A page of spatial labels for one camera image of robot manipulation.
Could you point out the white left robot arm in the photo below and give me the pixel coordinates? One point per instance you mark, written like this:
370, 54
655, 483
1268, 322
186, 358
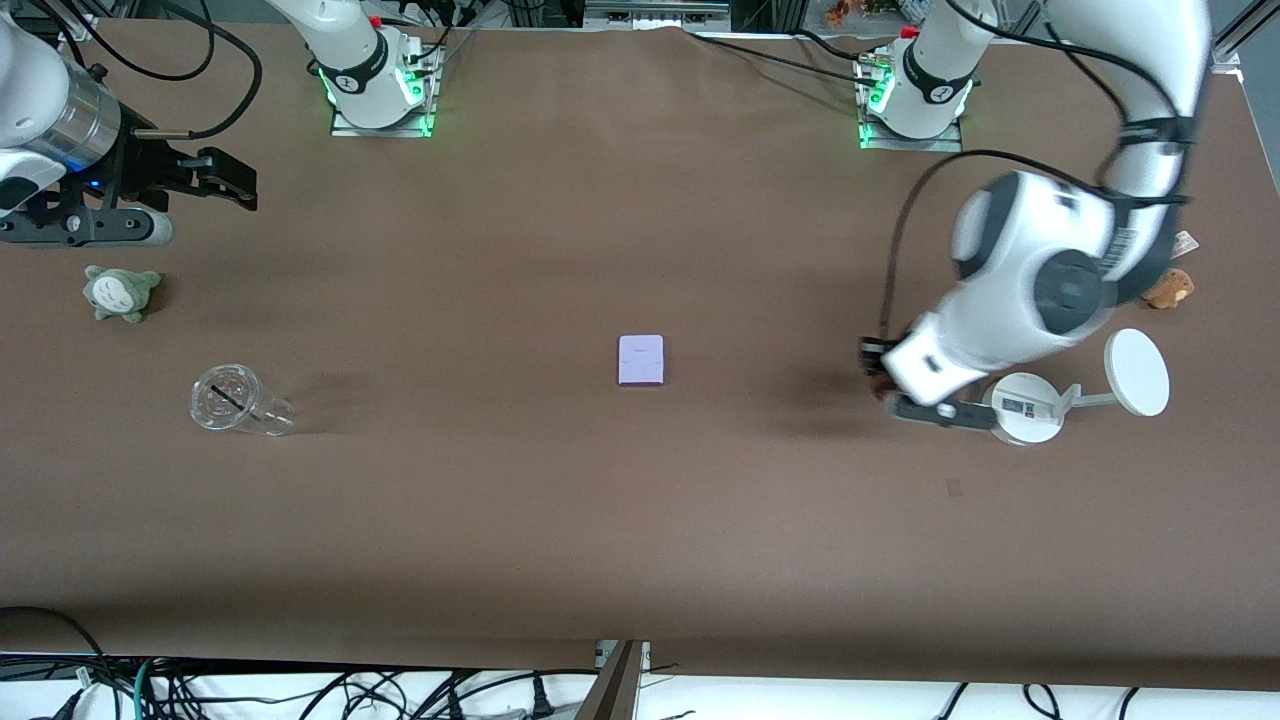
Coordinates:
1030, 260

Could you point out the clear table corner bracket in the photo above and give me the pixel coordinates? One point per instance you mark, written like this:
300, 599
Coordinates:
1228, 58

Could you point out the grey-green plush toy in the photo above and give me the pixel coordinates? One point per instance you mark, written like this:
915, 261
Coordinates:
118, 293

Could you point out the small orange figurine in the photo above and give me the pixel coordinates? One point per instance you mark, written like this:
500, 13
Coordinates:
838, 12

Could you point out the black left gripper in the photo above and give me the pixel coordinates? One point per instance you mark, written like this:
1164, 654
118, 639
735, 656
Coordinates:
872, 362

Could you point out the white desk lamp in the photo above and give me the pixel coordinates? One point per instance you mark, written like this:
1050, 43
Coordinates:
1025, 410

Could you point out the black power plug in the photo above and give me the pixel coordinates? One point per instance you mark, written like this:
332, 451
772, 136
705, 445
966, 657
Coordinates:
541, 700

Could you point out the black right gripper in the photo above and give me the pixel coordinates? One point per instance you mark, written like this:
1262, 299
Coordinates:
138, 168

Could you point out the black straw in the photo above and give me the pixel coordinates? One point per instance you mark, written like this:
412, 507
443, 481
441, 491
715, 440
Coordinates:
228, 397

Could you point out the clear plastic cup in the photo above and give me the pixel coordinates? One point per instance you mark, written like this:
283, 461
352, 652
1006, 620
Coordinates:
225, 405

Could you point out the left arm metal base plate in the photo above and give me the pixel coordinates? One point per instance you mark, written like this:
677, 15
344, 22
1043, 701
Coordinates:
950, 145

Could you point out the brown plush toy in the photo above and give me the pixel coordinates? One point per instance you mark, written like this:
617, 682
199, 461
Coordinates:
1168, 290

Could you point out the lavender phone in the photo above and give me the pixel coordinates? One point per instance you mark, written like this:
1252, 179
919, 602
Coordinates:
641, 360

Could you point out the small white label tag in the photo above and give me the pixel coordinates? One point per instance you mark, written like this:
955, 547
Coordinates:
1186, 241

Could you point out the grey metal frame post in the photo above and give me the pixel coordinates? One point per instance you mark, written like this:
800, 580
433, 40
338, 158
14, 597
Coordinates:
615, 690

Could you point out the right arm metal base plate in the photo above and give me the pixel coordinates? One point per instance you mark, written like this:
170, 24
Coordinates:
430, 100

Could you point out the aluminium frame rail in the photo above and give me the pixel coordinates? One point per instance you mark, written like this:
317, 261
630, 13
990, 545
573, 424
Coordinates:
655, 10

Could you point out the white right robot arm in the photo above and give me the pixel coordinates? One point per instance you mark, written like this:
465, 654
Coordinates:
350, 40

